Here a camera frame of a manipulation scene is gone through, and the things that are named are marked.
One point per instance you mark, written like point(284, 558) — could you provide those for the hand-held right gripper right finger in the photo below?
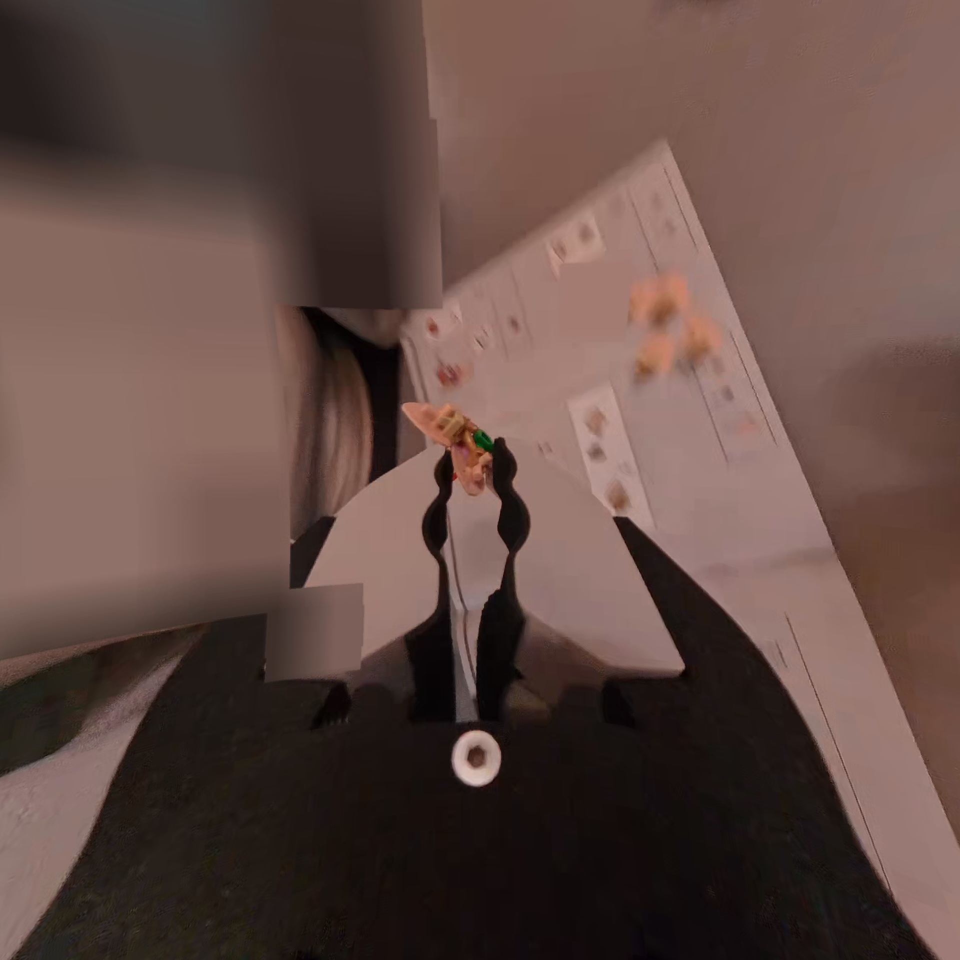
point(577, 577)

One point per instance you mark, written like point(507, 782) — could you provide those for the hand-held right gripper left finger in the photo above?
point(375, 547)

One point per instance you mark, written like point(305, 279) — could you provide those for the small toy brick model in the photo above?
point(450, 429)

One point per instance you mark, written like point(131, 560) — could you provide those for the grey desk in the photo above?
point(825, 150)

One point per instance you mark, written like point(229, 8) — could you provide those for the white instruction sheet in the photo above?
point(540, 375)

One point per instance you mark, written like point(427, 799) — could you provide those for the tan toy brick assembly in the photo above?
point(667, 322)

